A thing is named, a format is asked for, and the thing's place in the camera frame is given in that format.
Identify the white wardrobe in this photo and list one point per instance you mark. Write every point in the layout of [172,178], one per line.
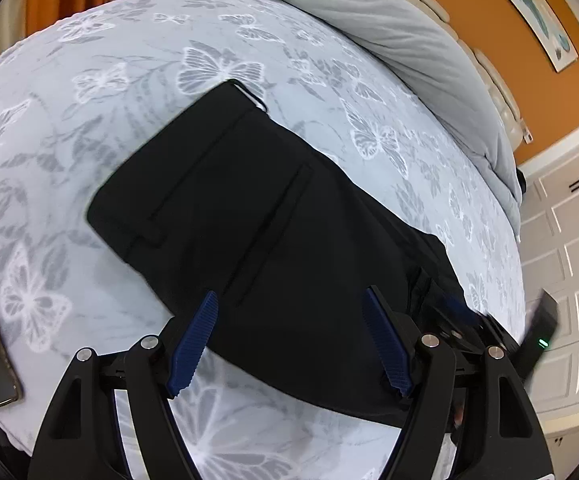
[569,240]

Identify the butterfly print bed sheet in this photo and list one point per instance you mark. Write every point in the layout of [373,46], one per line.
[94,100]

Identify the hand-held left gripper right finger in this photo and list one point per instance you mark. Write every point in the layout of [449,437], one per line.
[387,347]

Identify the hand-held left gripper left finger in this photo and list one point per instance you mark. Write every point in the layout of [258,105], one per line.
[194,345]

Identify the framed wall picture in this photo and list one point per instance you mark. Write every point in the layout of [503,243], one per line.
[524,0]

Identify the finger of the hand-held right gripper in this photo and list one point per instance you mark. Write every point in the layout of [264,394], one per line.
[447,305]

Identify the cream padded headboard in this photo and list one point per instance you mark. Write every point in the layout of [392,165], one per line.
[489,75]

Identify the black pants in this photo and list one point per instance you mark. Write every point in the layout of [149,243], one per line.
[249,220]

